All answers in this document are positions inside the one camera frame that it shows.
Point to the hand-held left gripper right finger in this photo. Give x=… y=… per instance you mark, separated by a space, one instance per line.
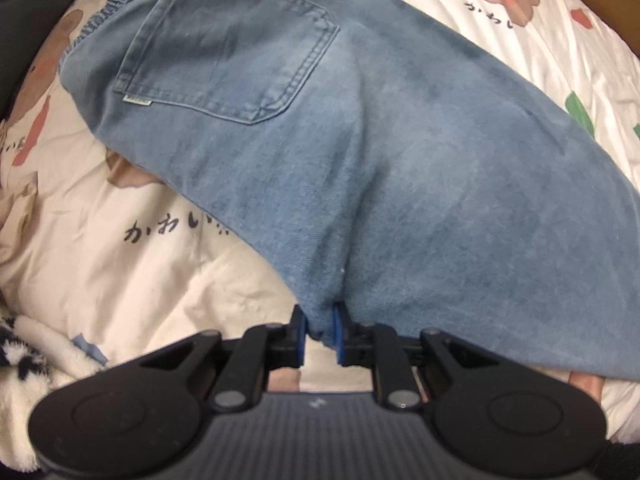
x=337 y=337

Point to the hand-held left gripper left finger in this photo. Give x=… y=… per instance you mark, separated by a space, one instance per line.
x=300 y=340

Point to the blue denim jeans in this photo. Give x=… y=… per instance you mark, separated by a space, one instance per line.
x=375 y=135

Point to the cream bear print bed sheet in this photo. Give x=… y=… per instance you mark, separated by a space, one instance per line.
x=150 y=270

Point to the white black-patterned fleece blanket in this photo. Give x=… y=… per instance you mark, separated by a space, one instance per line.
x=25 y=400

